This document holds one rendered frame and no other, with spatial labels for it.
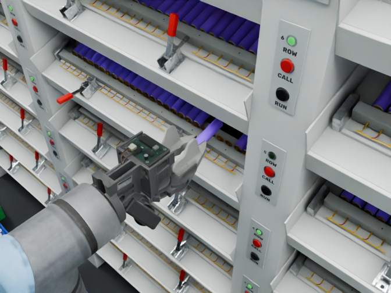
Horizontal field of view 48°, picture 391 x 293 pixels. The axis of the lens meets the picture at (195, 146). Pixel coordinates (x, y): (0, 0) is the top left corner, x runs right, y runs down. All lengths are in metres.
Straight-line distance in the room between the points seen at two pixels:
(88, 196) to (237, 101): 0.26
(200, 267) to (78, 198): 0.58
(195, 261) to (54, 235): 0.61
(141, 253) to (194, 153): 0.72
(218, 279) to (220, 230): 0.19
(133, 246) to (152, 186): 0.76
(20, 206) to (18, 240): 1.46
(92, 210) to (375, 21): 0.40
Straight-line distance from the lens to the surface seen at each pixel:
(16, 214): 2.02
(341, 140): 0.62
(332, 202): 0.74
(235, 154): 0.79
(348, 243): 0.75
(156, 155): 0.64
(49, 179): 1.64
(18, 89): 1.42
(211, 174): 0.81
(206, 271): 1.12
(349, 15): 0.51
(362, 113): 0.62
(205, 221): 0.97
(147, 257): 1.37
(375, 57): 0.51
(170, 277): 1.33
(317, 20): 0.51
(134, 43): 0.81
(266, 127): 0.63
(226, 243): 0.94
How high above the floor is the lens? 1.49
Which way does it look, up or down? 44 degrees down
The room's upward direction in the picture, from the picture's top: straight up
